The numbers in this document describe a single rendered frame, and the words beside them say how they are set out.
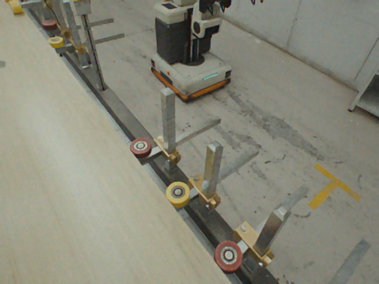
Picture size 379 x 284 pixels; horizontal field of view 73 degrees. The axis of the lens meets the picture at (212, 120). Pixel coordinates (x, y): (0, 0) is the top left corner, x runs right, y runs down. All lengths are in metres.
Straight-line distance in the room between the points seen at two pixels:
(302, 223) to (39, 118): 1.67
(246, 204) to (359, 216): 0.83
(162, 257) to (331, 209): 1.55
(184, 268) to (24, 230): 0.47
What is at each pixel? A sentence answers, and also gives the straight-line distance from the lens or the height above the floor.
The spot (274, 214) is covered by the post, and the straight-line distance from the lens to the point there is 0.67.
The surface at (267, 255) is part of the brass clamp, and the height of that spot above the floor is 0.86.
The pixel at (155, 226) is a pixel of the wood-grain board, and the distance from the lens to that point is 0.84.
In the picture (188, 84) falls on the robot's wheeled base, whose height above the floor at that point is 0.26.
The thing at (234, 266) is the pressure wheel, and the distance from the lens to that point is 0.81.
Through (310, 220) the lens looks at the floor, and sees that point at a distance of 2.03.
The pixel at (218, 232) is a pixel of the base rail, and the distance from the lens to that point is 1.05.
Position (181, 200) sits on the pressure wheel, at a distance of 0.87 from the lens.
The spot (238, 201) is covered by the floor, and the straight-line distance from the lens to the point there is 1.94.
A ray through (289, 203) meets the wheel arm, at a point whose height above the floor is 0.86.
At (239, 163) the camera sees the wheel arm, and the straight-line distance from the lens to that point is 1.06.
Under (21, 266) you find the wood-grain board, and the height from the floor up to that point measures 0.90.
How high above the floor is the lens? 1.67
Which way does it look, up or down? 44 degrees down
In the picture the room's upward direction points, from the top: 7 degrees clockwise
